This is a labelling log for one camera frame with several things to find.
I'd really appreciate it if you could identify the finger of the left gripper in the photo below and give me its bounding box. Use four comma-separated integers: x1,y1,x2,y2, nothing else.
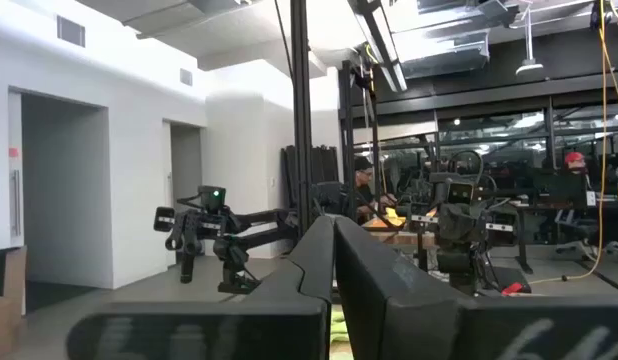
441,209,463,247
461,209,484,247

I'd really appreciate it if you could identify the black office chair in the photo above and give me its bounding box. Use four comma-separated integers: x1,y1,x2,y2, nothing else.
553,207,598,256

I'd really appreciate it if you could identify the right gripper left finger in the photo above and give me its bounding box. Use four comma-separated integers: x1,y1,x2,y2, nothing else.
66,214,335,360

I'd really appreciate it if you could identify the person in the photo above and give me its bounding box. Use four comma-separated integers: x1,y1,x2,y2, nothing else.
563,151,590,176
352,155,398,221

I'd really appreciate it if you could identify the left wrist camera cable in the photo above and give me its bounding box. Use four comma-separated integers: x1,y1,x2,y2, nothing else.
447,148,486,182

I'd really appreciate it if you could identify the white door with handle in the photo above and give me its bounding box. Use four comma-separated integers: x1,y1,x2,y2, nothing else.
7,89,25,249

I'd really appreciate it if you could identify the black office desk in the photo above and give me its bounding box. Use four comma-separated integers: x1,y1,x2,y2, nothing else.
513,197,618,276

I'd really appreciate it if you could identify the lime green microfiber towel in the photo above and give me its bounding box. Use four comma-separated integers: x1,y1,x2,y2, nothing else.
330,304,352,360

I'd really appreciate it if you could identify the background wooden table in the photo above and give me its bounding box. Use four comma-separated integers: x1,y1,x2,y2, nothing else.
361,214,438,249

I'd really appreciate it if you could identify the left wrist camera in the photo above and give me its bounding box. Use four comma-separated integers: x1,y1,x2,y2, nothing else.
445,179,476,205

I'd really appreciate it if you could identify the yellow hanging cable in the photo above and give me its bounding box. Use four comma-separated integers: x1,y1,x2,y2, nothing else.
528,0,618,286

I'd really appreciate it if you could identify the black aluminium rig frame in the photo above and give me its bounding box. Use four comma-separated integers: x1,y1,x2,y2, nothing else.
290,0,314,239

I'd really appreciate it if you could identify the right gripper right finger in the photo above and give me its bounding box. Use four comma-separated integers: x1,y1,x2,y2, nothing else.
333,215,618,360

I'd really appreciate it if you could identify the long ceiling light fixture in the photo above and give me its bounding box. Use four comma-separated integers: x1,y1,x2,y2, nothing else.
351,0,409,94

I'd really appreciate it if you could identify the brown cardboard box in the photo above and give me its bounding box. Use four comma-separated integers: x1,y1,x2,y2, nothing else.
2,246,28,317
0,294,20,360

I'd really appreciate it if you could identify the white hanging ceiling lamp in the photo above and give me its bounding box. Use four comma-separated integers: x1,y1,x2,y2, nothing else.
515,4,545,76

